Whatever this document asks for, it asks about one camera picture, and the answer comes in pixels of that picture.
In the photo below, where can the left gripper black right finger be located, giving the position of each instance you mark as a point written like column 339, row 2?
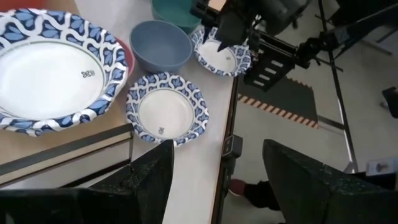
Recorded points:
column 304, row 196

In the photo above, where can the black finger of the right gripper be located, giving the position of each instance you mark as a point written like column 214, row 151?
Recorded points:
column 280, row 59
column 236, row 21

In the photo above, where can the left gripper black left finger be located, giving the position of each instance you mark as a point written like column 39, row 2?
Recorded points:
column 140, row 193

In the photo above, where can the green plastic bowl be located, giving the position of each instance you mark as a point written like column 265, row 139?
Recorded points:
column 174, row 12

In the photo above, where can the blue plastic bowl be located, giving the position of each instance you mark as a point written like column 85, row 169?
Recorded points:
column 158, row 46

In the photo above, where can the blue-white patterned paper bowl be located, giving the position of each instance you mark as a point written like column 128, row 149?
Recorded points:
column 46, row 77
column 168, row 112
column 214, row 59

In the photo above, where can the pink plastic bowl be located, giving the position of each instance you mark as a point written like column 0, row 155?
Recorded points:
column 130, row 57

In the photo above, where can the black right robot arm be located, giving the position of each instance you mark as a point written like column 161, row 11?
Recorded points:
column 329, row 34

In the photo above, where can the black hazard-striped floor mat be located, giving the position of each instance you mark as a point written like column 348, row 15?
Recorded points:
column 289, row 99

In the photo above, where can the person's leg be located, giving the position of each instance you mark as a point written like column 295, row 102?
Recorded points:
column 261, row 194

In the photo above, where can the person's foot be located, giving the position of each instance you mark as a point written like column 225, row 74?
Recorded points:
column 237, row 186

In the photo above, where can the black floor box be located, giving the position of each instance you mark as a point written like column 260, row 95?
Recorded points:
column 391, row 101

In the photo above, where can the white bracket with bolt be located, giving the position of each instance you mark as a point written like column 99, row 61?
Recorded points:
column 381, row 166

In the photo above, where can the small black table-edge camera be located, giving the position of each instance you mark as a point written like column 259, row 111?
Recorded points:
column 231, row 146

